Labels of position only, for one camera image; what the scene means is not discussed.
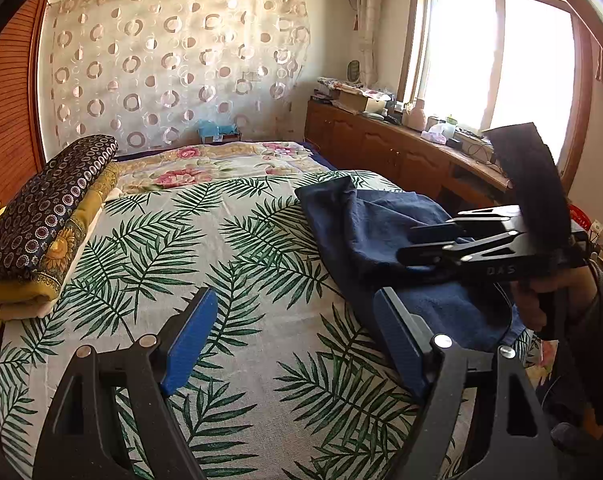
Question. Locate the wooden louvered wardrobe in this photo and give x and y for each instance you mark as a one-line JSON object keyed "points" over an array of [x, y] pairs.
{"points": [[21, 146]]}

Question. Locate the beige window side curtain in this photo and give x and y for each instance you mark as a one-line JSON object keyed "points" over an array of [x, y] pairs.
{"points": [[368, 19]]}

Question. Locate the cardboard box on cabinet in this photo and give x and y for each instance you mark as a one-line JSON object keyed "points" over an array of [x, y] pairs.
{"points": [[357, 103]]}

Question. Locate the dark circle-patterned folded blanket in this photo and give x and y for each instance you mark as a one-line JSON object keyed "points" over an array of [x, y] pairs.
{"points": [[39, 211]]}

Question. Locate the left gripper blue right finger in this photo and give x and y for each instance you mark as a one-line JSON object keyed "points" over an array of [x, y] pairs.
{"points": [[407, 338]]}

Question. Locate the small round desk fan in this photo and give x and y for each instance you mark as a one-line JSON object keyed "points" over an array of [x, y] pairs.
{"points": [[354, 72]]}

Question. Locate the palm leaf bed sheet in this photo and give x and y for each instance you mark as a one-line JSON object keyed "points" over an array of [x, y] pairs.
{"points": [[288, 385]]}

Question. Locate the wooden framed window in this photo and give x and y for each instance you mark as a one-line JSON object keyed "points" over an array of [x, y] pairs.
{"points": [[414, 69]]}

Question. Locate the floral quilt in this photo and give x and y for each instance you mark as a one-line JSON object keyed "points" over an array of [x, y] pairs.
{"points": [[204, 163]]}

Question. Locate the pink bottle on cabinet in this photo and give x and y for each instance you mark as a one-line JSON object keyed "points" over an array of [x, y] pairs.
{"points": [[416, 117]]}

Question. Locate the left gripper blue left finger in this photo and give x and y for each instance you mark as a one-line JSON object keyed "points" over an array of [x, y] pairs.
{"points": [[182, 339]]}

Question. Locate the blue tissue box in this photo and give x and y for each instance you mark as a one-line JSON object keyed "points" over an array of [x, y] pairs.
{"points": [[211, 133]]}

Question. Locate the long wooden sideboard cabinet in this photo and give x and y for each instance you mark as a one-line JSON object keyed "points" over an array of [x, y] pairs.
{"points": [[450, 177]]}

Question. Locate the right hand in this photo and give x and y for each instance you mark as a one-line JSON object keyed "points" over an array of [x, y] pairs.
{"points": [[569, 290]]}

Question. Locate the circle-patterned sheer curtain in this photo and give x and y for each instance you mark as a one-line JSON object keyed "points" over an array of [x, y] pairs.
{"points": [[150, 73]]}

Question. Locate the yellow sunflower folded blanket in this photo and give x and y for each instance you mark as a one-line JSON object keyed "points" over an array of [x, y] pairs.
{"points": [[37, 296]]}

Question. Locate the navy blue printed t-shirt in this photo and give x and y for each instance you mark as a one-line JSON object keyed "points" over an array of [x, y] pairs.
{"points": [[358, 234]]}

